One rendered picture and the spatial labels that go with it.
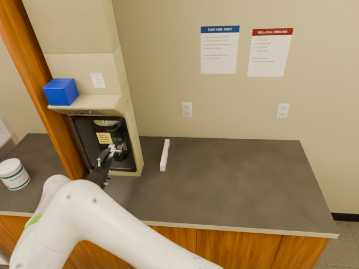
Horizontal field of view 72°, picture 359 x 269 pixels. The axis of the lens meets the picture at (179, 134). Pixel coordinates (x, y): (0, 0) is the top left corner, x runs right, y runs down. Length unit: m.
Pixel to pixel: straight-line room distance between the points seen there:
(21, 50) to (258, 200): 1.33
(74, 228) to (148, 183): 0.91
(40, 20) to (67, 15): 0.12
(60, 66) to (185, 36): 0.68
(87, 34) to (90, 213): 0.76
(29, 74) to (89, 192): 0.77
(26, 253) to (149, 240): 0.28
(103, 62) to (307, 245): 1.37
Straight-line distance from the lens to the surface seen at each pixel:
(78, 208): 0.63
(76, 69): 1.24
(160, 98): 1.68
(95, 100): 1.21
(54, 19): 1.20
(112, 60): 1.15
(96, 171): 1.23
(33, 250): 0.70
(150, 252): 0.66
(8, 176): 1.74
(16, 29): 1.27
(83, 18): 1.14
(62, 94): 1.20
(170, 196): 1.43
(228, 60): 1.54
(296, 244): 1.56
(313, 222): 1.45
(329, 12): 1.58
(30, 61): 1.30
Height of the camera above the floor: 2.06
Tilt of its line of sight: 38 degrees down
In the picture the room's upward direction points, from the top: 4 degrees counter-clockwise
